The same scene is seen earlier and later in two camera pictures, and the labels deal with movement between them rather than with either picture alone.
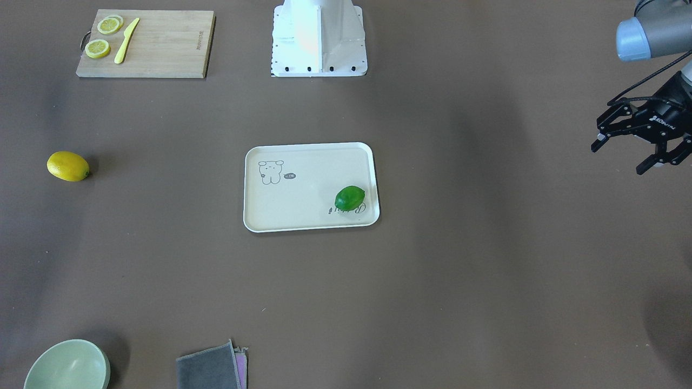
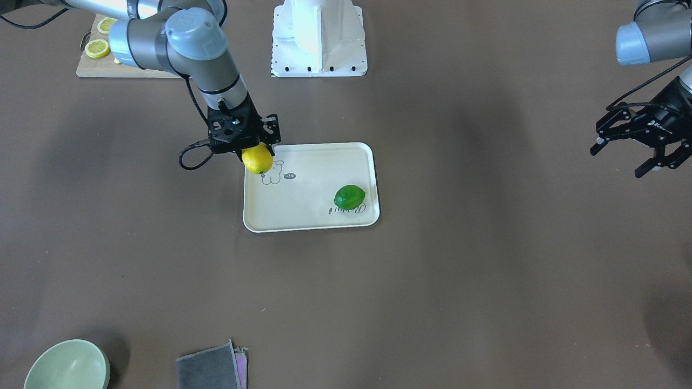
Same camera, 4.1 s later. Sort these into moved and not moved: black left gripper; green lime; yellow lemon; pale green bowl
Moved: yellow lemon
Not moved: green lime; pale green bowl; black left gripper
